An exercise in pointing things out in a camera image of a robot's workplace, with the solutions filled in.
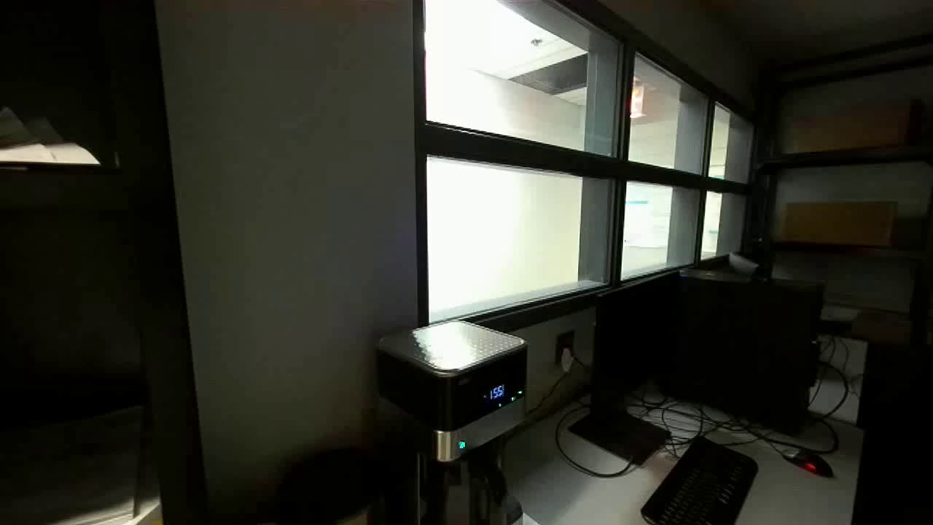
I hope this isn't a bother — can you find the black silver coffee machine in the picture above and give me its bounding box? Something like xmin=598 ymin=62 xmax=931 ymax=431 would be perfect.
xmin=373 ymin=317 xmax=531 ymax=525

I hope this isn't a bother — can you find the glass coffee carafe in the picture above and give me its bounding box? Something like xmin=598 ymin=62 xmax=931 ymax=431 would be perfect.
xmin=426 ymin=456 xmax=526 ymax=525

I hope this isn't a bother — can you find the black computer monitor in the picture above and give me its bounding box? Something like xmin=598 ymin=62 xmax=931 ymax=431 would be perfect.
xmin=567 ymin=272 xmax=687 ymax=466
xmin=552 ymin=332 xmax=863 ymax=482

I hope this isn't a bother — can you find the black computer tower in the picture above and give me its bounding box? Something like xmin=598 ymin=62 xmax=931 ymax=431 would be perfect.
xmin=676 ymin=269 xmax=828 ymax=437

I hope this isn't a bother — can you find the black keyboard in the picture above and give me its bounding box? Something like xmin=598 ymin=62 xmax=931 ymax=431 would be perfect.
xmin=638 ymin=435 xmax=762 ymax=525

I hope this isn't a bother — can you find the brown cardboard box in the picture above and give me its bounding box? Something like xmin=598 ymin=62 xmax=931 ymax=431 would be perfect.
xmin=780 ymin=199 xmax=905 ymax=249
xmin=789 ymin=100 xmax=921 ymax=155

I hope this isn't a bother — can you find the tall black shelf cabinet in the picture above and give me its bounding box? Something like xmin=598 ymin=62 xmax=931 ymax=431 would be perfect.
xmin=0 ymin=0 xmax=201 ymax=525

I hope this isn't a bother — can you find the black metal storage rack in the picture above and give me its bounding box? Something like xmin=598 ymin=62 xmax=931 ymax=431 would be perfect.
xmin=752 ymin=36 xmax=933 ymax=525

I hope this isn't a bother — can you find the black mouse with red light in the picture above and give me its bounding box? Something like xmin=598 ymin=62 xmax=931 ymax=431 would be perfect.
xmin=797 ymin=448 xmax=840 ymax=482

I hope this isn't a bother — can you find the white paper stack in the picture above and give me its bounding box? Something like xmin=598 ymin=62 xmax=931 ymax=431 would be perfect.
xmin=0 ymin=104 xmax=105 ymax=168

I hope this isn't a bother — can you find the black window frame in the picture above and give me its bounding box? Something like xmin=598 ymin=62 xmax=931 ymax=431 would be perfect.
xmin=414 ymin=0 xmax=765 ymax=330

